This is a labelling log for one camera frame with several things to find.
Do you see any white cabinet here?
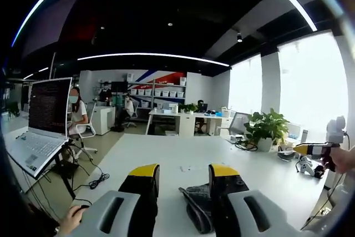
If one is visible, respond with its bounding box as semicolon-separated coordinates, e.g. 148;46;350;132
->
92;105;116;136

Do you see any black floor cable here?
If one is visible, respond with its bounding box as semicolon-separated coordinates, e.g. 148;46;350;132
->
70;148;110;191

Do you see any large potted green plant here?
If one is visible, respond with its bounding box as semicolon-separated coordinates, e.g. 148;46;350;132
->
244;107;291;153

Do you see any black coiled table cable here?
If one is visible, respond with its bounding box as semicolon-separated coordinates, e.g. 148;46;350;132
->
234;138;259;152

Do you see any white laptop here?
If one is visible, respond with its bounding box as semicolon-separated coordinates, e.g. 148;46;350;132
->
6;77;73;180

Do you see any grey mesh office chair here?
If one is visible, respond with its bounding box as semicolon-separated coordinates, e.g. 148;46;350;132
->
227;112;251;137

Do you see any white game controller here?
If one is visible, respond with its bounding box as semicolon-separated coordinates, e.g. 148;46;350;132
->
295;154;316;177

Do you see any grey white headset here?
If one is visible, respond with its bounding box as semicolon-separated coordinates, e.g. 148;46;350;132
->
277;149;298;163

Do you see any black laptop stand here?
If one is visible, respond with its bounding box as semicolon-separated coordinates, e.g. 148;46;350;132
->
52;141;77;200

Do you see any person's right hand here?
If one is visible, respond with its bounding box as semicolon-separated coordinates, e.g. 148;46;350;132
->
331;145;355;174

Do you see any white office desk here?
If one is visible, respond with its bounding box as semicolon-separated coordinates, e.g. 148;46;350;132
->
146;108;234;137

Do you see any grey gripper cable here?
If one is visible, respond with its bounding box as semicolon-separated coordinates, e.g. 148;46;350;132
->
301;172;346;231

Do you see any white office chair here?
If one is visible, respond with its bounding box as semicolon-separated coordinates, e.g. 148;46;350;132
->
72;102;99;162
121;100;140;129

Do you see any small green desk plant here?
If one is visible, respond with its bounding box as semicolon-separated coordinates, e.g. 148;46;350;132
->
178;103;199;115

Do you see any metal storage shelf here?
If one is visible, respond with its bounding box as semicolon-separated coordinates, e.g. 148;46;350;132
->
126;77;187;110

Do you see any dark grey towel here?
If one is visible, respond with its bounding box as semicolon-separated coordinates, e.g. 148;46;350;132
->
178;183;223;234

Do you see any black monitor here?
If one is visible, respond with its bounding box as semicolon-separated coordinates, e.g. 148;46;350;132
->
110;80;129;94

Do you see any small black object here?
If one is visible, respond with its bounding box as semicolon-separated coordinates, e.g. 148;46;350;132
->
313;165;326;179

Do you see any row of white storage bins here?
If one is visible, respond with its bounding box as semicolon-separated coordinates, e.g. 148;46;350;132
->
130;76;187;109

